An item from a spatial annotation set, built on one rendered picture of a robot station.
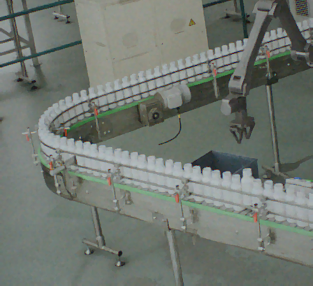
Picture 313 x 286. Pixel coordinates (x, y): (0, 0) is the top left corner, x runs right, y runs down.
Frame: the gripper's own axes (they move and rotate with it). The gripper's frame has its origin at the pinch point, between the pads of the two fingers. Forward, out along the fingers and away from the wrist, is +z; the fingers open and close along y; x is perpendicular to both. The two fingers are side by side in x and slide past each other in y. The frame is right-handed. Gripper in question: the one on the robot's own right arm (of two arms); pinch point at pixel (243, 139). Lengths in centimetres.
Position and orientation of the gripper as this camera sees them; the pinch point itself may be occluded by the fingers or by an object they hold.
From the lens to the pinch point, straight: 366.8
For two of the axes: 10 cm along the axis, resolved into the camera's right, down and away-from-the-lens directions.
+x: 7.3, 1.4, -6.7
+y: -6.7, 3.2, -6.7
